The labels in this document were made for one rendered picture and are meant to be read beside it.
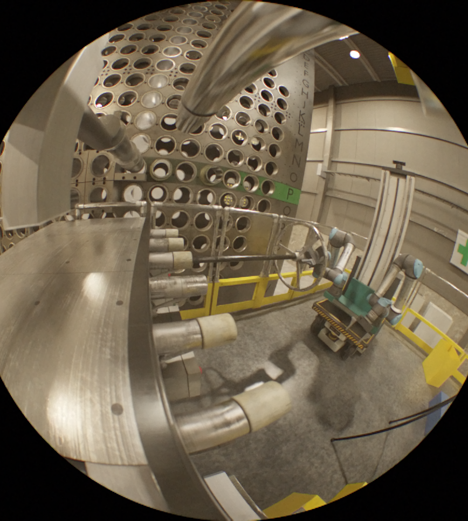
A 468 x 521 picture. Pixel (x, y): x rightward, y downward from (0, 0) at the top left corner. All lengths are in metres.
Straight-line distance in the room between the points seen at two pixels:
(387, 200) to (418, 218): 5.88
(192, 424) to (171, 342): 0.14
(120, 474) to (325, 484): 1.24
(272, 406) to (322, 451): 1.10
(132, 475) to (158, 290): 0.38
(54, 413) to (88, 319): 0.15
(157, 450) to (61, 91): 0.31
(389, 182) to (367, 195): 6.33
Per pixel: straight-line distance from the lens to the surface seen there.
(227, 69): 0.37
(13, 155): 0.24
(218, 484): 0.44
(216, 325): 0.31
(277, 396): 0.25
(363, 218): 7.96
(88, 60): 0.28
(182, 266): 0.59
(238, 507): 0.46
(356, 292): 1.74
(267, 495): 1.20
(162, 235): 0.90
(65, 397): 0.23
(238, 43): 0.33
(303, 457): 1.26
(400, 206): 1.74
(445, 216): 7.77
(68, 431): 0.22
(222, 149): 2.13
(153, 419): 0.16
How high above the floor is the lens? 1.11
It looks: 22 degrees down
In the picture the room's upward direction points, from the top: 10 degrees clockwise
